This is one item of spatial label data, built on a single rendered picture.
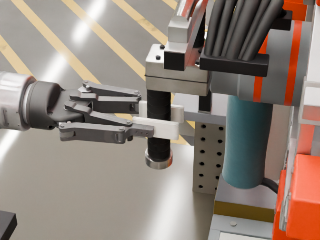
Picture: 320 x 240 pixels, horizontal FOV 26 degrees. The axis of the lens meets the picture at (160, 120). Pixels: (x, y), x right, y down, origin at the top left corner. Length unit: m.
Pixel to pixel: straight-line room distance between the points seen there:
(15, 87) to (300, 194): 0.46
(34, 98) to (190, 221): 1.07
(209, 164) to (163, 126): 1.04
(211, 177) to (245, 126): 0.76
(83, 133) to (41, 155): 1.28
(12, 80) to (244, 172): 0.55
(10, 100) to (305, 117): 0.44
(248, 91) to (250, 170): 0.33
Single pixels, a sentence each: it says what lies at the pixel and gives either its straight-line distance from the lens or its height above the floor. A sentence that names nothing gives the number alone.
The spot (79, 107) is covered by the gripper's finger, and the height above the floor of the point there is 0.85.
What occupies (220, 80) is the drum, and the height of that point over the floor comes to 0.84.
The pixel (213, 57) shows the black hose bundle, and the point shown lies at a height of 0.98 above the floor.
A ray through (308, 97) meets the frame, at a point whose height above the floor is 0.97.
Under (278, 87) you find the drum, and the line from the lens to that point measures 1.11.
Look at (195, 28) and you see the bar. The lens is 1.00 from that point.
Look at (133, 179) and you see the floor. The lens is 2.18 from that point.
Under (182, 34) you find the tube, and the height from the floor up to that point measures 0.99.
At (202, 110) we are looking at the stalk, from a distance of 1.70.
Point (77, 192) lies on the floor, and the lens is 2.15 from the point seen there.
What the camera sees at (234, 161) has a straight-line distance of 1.41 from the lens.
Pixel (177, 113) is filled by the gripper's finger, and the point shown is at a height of 0.83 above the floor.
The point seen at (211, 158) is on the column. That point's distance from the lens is 2.05.
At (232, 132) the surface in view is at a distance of 1.37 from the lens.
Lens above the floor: 1.47
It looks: 37 degrees down
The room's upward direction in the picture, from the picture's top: straight up
